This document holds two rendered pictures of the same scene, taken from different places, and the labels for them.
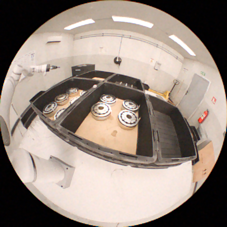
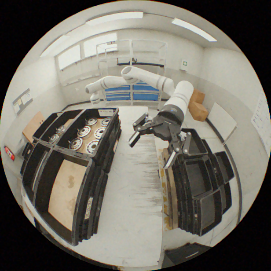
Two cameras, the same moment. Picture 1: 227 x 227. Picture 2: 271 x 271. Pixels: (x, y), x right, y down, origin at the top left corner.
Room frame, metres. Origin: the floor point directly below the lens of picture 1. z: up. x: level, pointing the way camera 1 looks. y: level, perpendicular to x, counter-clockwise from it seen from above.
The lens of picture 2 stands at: (0.61, 0.56, 1.18)
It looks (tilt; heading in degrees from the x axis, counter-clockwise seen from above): 47 degrees down; 179
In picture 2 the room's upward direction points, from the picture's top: straight up
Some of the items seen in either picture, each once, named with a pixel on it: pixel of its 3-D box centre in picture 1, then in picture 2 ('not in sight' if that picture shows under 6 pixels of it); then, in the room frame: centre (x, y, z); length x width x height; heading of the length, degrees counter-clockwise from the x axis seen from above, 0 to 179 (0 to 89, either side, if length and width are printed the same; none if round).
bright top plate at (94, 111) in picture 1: (101, 108); not in sight; (0.24, 0.07, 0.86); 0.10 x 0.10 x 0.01
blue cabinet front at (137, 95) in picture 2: not in sight; (146, 90); (-1.60, 0.91, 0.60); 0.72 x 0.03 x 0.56; 87
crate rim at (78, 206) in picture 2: (97, 74); (53, 192); (0.67, 0.23, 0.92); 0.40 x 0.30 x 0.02; 172
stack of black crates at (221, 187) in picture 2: not in sight; (217, 200); (0.96, 1.60, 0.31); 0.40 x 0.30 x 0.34; 178
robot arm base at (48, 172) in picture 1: (44, 170); (97, 107); (-0.11, 0.19, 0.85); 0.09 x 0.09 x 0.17; 79
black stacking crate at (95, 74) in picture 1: (97, 79); (61, 194); (0.67, 0.23, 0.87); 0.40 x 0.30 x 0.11; 172
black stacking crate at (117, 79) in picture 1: (125, 85); (38, 172); (0.63, -0.06, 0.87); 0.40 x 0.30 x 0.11; 172
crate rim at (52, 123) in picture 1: (66, 91); (88, 125); (0.27, 0.29, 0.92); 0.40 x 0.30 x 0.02; 172
